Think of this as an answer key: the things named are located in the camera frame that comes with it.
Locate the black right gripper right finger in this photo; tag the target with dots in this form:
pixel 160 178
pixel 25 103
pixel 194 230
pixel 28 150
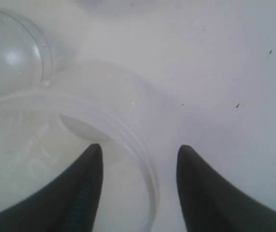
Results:
pixel 210 203

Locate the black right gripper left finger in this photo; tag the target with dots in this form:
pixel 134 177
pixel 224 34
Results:
pixel 69 203

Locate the clear dome jar lid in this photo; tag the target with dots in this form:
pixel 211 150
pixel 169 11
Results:
pixel 25 54

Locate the translucent plastic tub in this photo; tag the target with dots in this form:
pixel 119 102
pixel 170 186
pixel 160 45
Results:
pixel 46 127

